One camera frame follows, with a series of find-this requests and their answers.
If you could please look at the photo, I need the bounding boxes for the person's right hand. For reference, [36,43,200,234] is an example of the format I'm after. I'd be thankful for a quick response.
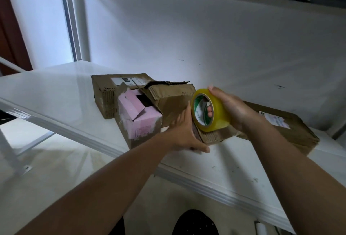
[207,85,267,136]

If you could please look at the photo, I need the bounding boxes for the person's left hand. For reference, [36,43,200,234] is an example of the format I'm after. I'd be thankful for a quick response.
[161,102,211,154]

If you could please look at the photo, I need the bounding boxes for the yellow tape roll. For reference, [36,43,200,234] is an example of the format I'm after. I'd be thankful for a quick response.
[190,87,232,134]

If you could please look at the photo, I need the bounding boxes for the small cardboard box red label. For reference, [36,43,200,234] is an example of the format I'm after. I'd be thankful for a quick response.
[191,114,242,146]

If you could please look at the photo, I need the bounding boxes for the corrugated cardboard box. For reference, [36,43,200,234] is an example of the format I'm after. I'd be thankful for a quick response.
[141,80,197,128]

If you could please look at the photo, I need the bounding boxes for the pink carton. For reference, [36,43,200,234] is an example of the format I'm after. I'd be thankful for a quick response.
[114,84,164,150]

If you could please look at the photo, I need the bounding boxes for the long cardboard box white label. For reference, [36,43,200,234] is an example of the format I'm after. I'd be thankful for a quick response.
[90,72,155,120]

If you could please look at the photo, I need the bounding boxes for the person's left forearm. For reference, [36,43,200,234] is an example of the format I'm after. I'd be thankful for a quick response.
[16,132,176,235]

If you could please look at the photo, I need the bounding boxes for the person's right forearm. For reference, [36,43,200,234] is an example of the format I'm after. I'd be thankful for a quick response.
[246,118,346,235]

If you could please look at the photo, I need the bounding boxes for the person's black trousers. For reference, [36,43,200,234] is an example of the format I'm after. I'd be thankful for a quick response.
[108,208,220,235]

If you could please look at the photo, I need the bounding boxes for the white tube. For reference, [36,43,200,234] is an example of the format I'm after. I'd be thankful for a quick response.
[254,221,269,235]

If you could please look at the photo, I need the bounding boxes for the white metal shelf rack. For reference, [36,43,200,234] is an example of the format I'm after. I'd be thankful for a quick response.
[0,0,346,235]

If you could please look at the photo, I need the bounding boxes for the red-brown door frame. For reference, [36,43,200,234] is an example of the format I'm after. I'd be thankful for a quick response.
[0,0,34,77]

